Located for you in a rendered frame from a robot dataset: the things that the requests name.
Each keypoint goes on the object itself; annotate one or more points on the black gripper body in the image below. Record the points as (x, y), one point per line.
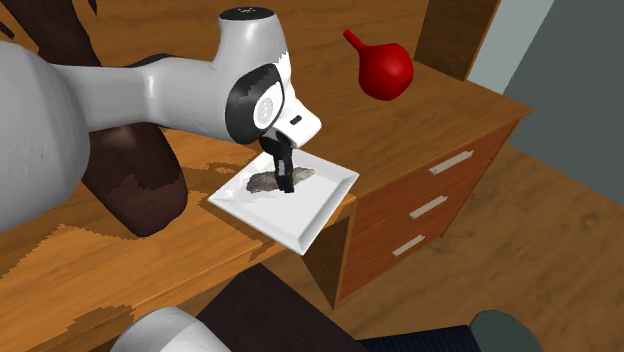
(282, 163)

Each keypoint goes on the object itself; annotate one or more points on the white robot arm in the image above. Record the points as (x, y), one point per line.
(161, 95)

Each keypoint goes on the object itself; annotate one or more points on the grey flat lump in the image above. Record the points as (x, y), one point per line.
(258, 182)

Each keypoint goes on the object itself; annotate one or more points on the white square plate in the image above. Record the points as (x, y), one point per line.
(287, 214)

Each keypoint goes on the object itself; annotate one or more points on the wooden desk with drawers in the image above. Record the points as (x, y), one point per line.
(414, 126)

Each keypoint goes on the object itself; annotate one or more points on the red bulb-shaped vase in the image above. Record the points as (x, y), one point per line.
(385, 70)

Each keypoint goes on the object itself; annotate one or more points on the dark brown curved object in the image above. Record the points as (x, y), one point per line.
(141, 190)

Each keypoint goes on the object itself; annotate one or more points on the dark blue striped object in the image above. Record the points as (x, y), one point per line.
(419, 340)

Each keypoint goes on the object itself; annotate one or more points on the grey-green round object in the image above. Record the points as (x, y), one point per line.
(502, 334)

